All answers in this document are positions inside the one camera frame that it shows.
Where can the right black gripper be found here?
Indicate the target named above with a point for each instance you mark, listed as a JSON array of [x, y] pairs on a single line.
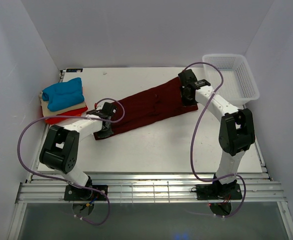
[[184, 102]]

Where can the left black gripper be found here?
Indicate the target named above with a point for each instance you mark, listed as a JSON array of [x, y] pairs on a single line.
[[101, 135]]

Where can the dark red t shirt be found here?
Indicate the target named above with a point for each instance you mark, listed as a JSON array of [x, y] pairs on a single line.
[[149, 106]]

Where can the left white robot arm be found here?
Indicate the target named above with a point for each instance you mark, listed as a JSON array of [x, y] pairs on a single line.
[[60, 149]]

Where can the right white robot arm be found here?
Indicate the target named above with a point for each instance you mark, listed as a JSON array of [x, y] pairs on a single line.
[[236, 131]]

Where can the red-orange folded t shirt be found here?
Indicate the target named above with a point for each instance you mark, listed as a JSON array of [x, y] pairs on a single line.
[[59, 117]]

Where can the white plastic basket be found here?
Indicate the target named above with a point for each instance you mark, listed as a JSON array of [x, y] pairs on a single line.
[[239, 86]]

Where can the blue folded t shirt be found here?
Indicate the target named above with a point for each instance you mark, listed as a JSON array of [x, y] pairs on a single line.
[[63, 95]]

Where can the beige folded t shirt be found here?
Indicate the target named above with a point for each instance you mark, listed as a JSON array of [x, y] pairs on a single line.
[[45, 104]]

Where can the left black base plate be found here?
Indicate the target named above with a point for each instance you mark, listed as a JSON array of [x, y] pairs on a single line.
[[72, 193]]

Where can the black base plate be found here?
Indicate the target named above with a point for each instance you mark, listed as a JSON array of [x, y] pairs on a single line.
[[72, 193], [214, 192]]

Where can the aluminium rail frame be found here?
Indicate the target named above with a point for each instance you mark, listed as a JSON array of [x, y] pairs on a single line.
[[152, 206]]

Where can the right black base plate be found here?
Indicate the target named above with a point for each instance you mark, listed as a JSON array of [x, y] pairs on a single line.
[[214, 192]]

